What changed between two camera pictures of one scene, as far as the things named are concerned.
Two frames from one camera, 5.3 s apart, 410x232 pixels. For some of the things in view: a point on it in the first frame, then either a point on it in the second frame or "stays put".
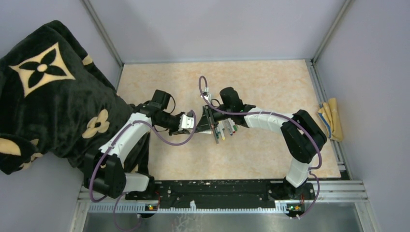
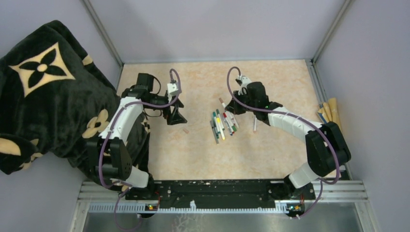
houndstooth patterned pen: [215, 137] stays put
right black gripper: [208, 121] -> [234, 107]
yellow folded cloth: [329, 114] stays put
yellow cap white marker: [222, 133] stays put
